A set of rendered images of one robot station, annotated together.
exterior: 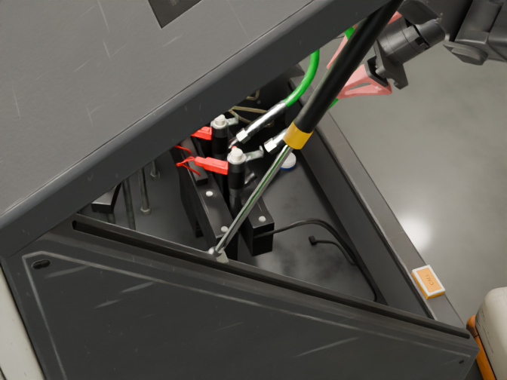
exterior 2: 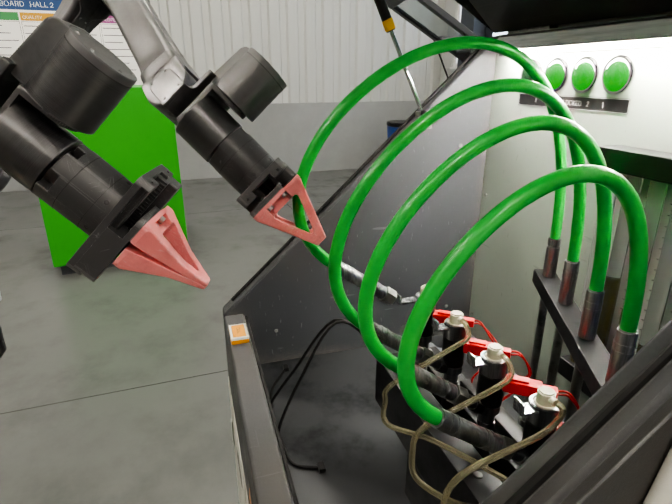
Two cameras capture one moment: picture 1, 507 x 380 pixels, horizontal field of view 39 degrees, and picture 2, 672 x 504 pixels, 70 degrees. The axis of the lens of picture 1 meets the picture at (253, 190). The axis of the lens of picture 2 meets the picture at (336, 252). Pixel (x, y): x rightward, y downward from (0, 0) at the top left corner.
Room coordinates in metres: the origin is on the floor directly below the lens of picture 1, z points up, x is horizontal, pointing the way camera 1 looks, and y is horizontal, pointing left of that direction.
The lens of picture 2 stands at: (1.37, -0.04, 1.38)
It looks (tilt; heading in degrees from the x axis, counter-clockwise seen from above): 20 degrees down; 186
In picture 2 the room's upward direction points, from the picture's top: straight up
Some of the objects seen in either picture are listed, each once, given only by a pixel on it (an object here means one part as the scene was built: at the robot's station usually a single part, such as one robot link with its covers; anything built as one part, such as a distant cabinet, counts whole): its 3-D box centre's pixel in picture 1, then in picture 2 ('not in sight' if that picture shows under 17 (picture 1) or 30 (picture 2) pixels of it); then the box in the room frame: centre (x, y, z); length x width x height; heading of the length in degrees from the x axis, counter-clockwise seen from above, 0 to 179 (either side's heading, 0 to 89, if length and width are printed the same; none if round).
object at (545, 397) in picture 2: not in sight; (545, 403); (0.98, 0.12, 1.10); 0.02 x 0.02 x 0.03
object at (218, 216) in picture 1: (213, 185); (459, 468); (0.87, 0.07, 0.91); 0.34 x 0.10 x 0.15; 22
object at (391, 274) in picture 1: (357, 213); (261, 463); (0.85, -0.19, 0.87); 0.62 x 0.04 x 0.16; 22
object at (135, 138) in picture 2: not in sight; (108, 172); (-2.25, -2.21, 0.65); 0.95 x 0.86 x 1.30; 123
